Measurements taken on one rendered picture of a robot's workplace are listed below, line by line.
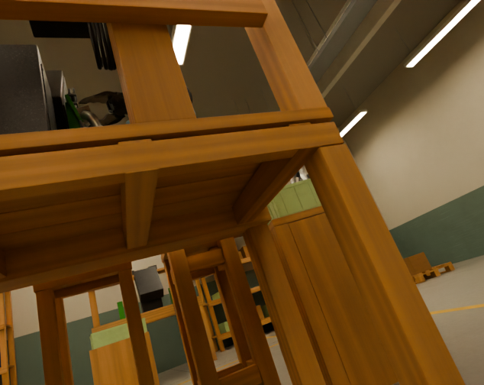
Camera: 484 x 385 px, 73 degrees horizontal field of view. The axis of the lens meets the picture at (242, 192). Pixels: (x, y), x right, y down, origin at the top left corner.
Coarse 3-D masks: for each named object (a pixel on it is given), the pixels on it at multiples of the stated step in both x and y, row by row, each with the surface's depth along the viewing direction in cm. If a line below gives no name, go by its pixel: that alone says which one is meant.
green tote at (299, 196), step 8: (296, 184) 168; (304, 184) 169; (312, 184) 169; (280, 192) 166; (288, 192) 167; (296, 192) 167; (304, 192) 167; (312, 192) 167; (272, 200) 169; (280, 200) 165; (288, 200) 165; (296, 200) 166; (304, 200) 166; (312, 200) 166; (272, 208) 173; (280, 208) 164; (288, 208) 164; (296, 208) 164; (304, 208) 164; (312, 208) 165; (272, 216) 178; (280, 216) 162
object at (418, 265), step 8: (416, 256) 562; (424, 256) 567; (408, 264) 557; (416, 264) 554; (424, 264) 559; (440, 264) 584; (448, 264) 567; (416, 272) 548; (424, 272) 550; (432, 272) 557; (440, 272) 586; (416, 280) 547; (424, 280) 541
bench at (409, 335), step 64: (128, 128) 70; (192, 128) 75; (256, 128) 83; (320, 128) 88; (0, 192) 58; (64, 192) 82; (128, 192) 74; (192, 192) 108; (256, 192) 109; (320, 192) 88; (0, 256) 97; (256, 256) 133; (384, 256) 76; (384, 320) 74; (320, 384) 118; (448, 384) 67
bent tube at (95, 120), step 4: (76, 108) 108; (80, 108) 109; (84, 108) 110; (88, 108) 110; (80, 112) 109; (84, 112) 107; (88, 112) 104; (84, 116) 105; (88, 116) 102; (92, 116) 102; (96, 116) 104; (84, 120) 110; (88, 120) 102; (92, 120) 101; (96, 120) 102; (92, 124) 101; (96, 124) 101; (100, 124) 102
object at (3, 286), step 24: (192, 216) 126; (216, 216) 129; (264, 216) 135; (72, 240) 110; (96, 240) 112; (120, 240) 114; (168, 240) 119; (192, 240) 125; (216, 240) 138; (24, 264) 102; (48, 264) 104; (72, 264) 106; (96, 264) 114; (0, 288) 104
